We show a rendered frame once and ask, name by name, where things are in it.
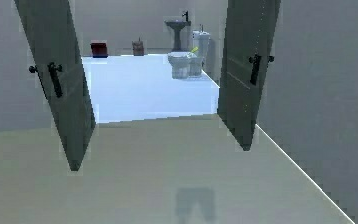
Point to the white toilet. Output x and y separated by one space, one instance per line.
187 60

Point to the red box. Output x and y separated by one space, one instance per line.
99 49

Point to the grey pedestal sink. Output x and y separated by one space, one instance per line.
177 30

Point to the dark green room door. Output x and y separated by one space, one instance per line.
243 40
58 50

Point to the yellow-green toilet brush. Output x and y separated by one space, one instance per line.
194 50

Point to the brown bag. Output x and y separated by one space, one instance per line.
138 47

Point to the black sink faucet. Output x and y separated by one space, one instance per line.
186 15

